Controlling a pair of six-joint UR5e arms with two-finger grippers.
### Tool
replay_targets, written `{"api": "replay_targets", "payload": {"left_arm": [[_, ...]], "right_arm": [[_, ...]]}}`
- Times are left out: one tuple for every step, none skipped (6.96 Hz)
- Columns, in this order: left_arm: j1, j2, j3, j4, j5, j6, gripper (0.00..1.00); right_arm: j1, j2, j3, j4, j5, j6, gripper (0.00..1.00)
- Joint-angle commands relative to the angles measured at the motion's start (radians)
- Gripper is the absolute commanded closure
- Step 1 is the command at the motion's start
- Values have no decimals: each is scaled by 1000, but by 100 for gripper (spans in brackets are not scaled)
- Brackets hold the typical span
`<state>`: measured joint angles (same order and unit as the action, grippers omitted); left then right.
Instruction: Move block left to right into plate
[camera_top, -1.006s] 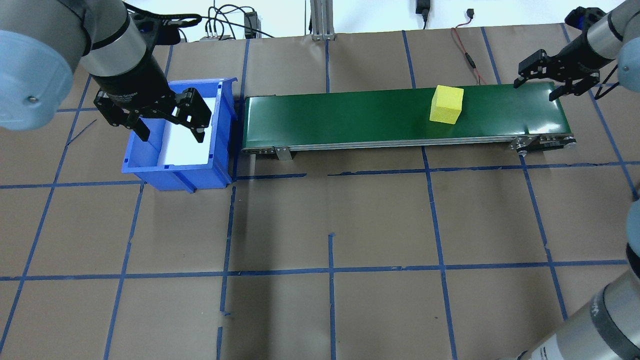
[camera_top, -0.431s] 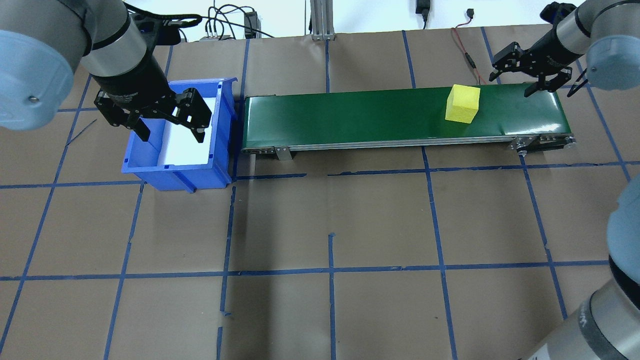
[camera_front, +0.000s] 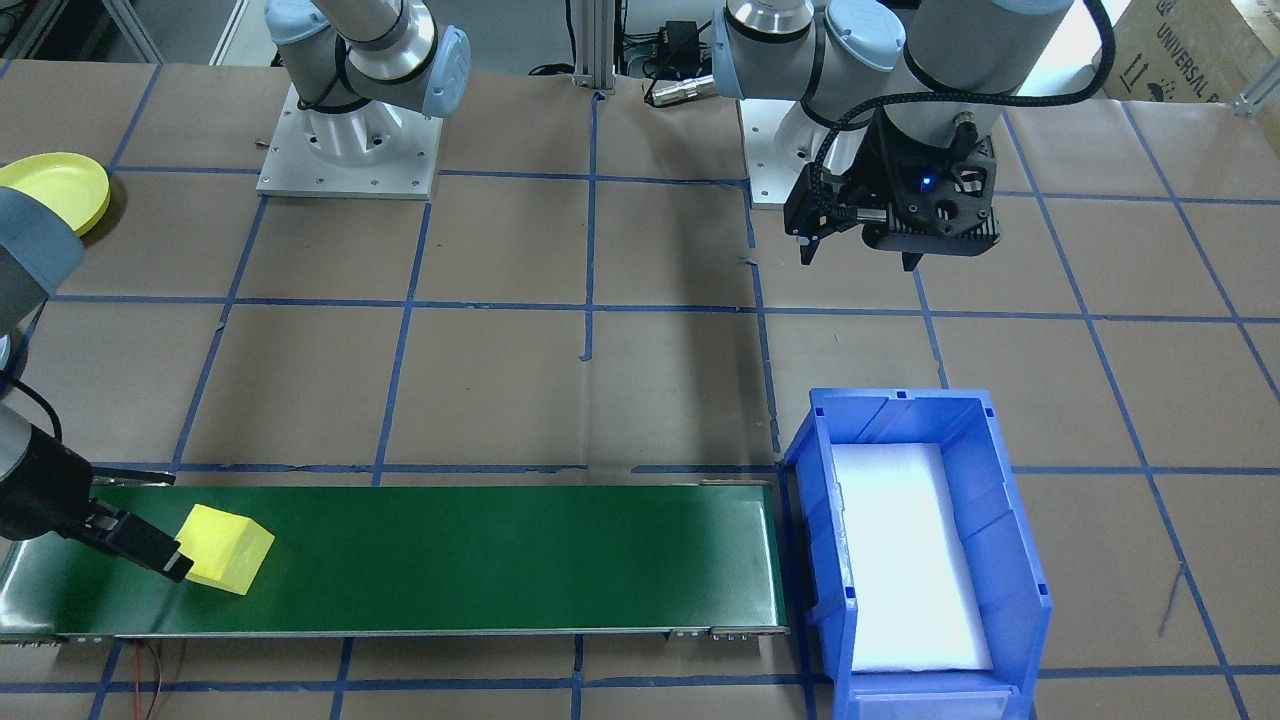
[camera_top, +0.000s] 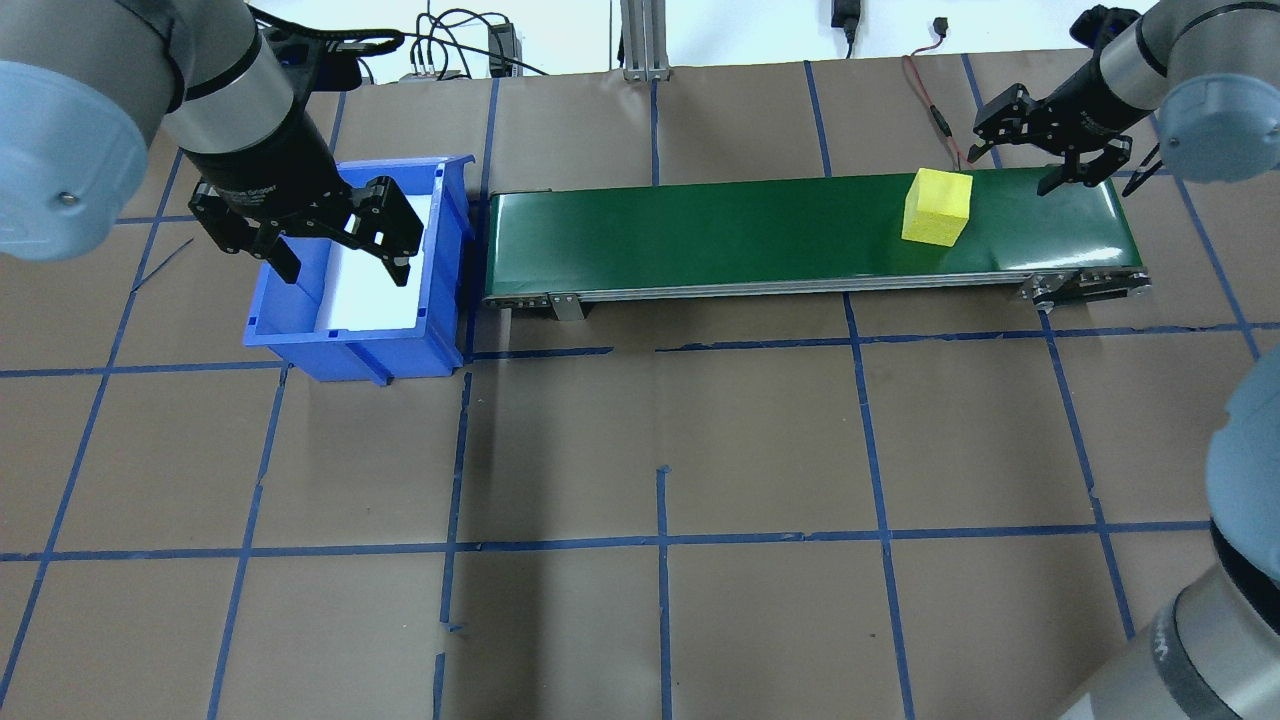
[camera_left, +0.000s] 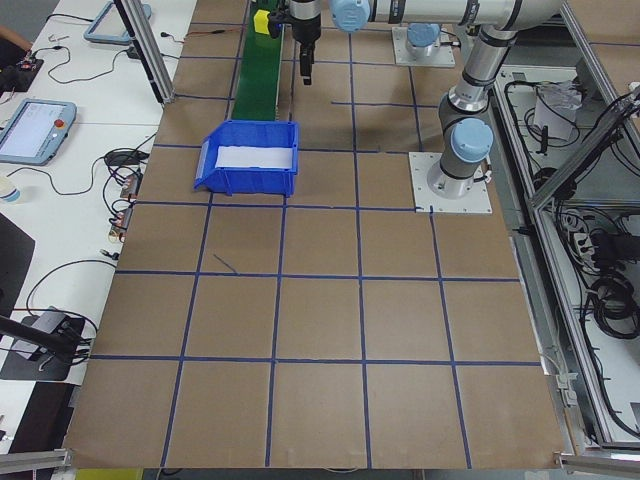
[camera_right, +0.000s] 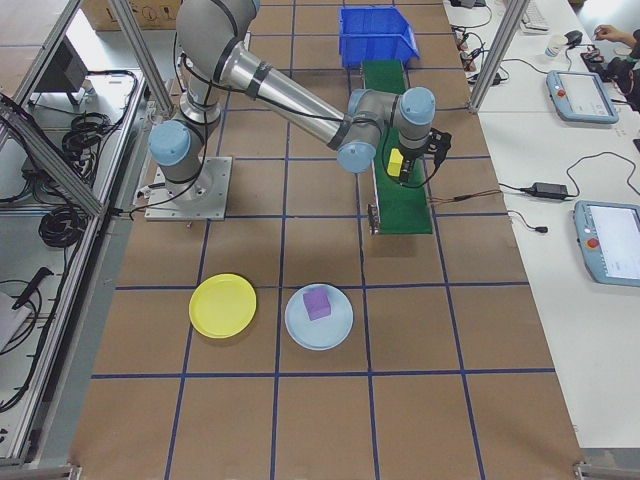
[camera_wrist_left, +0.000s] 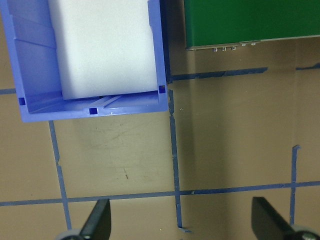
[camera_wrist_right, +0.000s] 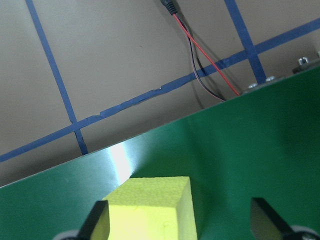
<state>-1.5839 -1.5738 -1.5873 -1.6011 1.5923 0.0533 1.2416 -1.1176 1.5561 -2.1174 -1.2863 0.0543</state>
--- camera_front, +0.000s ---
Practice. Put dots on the white square base plate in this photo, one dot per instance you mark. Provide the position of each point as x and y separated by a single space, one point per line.
765 185
410 170

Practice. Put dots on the blue plastic storage bin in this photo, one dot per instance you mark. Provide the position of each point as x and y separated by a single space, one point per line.
1010 560

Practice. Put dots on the green conveyor belt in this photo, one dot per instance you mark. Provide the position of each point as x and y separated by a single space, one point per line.
450 560

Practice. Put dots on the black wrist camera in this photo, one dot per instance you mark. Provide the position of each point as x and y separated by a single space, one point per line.
825 205

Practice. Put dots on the yellow foam block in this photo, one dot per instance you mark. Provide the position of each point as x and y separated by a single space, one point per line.
230 545

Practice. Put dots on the brown cardboard box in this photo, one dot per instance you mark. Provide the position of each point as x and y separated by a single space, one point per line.
1180 50

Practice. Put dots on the yellow plate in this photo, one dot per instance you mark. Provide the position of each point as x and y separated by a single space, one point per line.
55 190

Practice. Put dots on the black power adapter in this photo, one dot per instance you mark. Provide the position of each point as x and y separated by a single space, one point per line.
680 40

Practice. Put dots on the silver metal connector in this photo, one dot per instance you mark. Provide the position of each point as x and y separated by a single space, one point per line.
680 90

